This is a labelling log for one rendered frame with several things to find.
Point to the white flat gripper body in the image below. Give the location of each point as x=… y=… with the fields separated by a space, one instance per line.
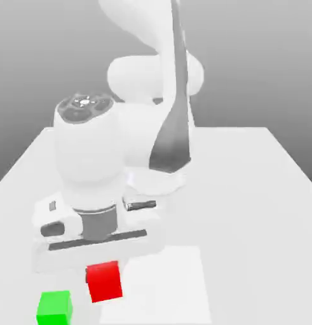
x=99 y=250

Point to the small red cube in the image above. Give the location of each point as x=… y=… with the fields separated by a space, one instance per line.
x=104 y=281

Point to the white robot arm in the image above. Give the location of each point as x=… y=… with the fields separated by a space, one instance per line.
x=89 y=152

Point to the small green cube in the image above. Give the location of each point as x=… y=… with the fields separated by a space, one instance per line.
x=54 y=307

